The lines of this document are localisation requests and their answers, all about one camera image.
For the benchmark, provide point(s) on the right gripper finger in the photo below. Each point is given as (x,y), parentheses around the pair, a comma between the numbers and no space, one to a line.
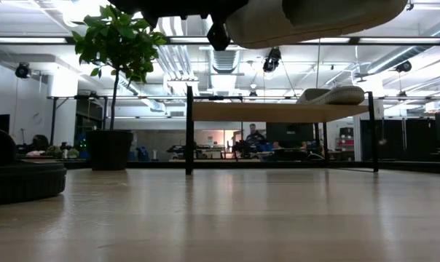
(218,36)

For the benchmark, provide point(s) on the grey rubber slide sandal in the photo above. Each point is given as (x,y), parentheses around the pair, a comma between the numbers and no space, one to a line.
(314,22)
(336,96)

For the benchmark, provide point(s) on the black overhead camera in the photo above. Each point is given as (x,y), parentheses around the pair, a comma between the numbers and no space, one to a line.
(271,62)

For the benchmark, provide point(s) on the silver ceiling air duct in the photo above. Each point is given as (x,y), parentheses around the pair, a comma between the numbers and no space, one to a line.
(225,62)

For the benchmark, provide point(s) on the person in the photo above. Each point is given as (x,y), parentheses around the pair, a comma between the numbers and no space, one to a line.
(255,138)

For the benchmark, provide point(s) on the wooden shelf with black frame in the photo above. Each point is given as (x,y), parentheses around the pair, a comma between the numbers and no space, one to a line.
(278,113)

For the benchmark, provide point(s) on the black ceiling-mounted device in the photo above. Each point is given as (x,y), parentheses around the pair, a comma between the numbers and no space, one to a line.
(404,66)
(22,70)

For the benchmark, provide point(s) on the green potted plant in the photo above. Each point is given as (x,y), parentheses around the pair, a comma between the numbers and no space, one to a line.
(109,149)

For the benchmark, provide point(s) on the black aluminium rig frame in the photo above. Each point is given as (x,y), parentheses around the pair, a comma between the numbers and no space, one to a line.
(260,164)

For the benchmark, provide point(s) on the black partition panel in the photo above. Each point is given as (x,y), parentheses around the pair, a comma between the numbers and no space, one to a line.
(405,138)

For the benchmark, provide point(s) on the black rubber slide sandal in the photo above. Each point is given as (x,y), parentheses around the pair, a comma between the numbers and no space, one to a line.
(23,182)

